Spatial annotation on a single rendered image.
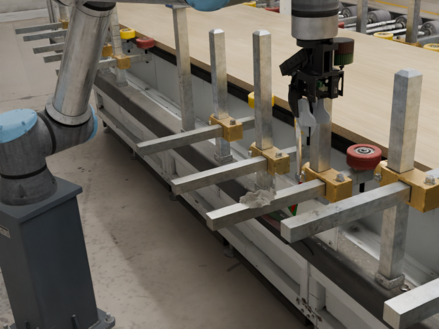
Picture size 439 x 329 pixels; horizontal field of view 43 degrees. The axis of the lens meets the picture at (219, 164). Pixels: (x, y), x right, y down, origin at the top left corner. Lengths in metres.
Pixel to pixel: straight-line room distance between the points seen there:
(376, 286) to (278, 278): 0.95
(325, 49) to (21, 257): 1.28
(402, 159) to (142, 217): 2.01
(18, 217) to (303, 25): 1.13
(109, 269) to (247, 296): 0.64
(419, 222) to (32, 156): 1.18
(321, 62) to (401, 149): 0.22
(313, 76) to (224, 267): 1.53
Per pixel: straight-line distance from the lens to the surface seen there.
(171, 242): 2.71
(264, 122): 1.51
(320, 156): 1.32
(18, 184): 1.91
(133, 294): 2.42
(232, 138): 1.69
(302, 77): 1.13
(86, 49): 1.70
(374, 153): 1.36
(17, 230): 1.92
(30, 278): 2.01
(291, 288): 2.12
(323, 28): 1.10
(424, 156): 1.38
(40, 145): 1.89
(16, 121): 1.87
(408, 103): 1.07
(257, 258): 2.27
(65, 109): 1.88
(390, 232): 1.19
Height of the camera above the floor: 1.46
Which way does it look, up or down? 25 degrees down
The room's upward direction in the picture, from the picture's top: 3 degrees counter-clockwise
